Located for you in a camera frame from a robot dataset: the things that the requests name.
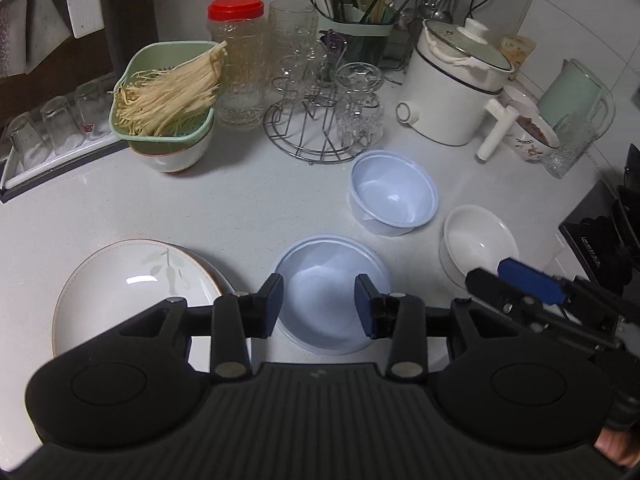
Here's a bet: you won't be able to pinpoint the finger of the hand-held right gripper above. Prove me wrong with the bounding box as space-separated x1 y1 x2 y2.
497 257 623 322
464 267 622 354

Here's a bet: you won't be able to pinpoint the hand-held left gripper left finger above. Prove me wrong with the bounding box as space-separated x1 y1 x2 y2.
115 273 285 379

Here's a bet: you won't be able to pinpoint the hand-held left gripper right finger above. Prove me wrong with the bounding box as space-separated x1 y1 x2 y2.
353 273 523 379

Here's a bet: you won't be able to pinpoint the light blue plastic bowl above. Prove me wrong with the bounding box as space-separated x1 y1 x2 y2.
272 233 392 354
349 148 440 237

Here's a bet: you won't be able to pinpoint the small white bowl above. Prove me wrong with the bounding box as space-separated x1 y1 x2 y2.
439 204 520 292

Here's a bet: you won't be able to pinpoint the white plate with leaf print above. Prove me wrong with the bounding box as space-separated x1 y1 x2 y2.
51 238 225 362

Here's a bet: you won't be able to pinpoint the person's right hand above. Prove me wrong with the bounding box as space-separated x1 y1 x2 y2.
594 429 636 474

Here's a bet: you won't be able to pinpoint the black cooktop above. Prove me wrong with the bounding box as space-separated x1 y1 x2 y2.
558 144 640 287

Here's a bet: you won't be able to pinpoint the textured glass tumbler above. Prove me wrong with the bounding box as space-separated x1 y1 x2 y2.
542 114 599 180

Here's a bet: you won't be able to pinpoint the patterned ceramic bowl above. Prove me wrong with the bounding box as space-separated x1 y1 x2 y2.
499 84 560 163

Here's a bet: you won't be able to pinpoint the large white ceramic bowl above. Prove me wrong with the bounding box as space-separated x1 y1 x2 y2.
129 122 216 175

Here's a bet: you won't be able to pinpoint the green plastic basin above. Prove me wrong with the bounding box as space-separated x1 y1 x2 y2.
126 110 217 155

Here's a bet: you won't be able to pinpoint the pale green kettle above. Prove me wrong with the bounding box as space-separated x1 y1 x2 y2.
537 58 616 162

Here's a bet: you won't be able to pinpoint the upturned textured glass cup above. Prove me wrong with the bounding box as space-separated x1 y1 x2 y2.
334 62 386 147

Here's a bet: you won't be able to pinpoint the white electric cooking pot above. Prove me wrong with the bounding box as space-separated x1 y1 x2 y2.
396 18 516 162

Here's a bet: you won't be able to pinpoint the yellowish paper packet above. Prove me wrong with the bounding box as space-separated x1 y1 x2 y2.
501 34 537 82

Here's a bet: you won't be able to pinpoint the bundle of dry noodles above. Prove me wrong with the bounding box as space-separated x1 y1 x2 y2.
109 42 229 137

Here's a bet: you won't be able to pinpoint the glass jar with red lid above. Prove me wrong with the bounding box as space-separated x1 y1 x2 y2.
207 0 269 132

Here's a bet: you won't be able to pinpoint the white drip tray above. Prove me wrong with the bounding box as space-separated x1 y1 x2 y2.
0 129 124 192

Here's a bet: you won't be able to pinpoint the black dish rack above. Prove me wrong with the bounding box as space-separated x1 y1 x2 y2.
0 0 129 205

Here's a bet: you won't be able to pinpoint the tall textured glass cup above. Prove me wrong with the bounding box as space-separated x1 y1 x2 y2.
268 0 321 97

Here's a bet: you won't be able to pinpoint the purple plastic item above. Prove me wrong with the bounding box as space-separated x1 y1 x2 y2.
319 29 347 62

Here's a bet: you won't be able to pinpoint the upturned clear drinking glass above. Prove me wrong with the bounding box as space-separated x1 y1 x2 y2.
7 112 44 162
40 95 76 154
73 81 114 137

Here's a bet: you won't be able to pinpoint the green chopstick holder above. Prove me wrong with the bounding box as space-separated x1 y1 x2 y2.
314 5 404 67

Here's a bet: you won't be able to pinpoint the green strainer basket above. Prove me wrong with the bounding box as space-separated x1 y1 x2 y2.
108 41 229 142

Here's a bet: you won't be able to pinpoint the brown wooden cutting board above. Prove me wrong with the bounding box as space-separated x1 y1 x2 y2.
0 0 167 127

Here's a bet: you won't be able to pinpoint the white utensil holder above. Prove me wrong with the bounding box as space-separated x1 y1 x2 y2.
62 0 106 40

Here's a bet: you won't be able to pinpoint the embossed metal board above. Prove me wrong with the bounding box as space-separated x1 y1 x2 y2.
0 0 67 79

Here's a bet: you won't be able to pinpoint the metal wire cup rack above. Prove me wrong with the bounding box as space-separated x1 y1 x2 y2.
263 79 387 165

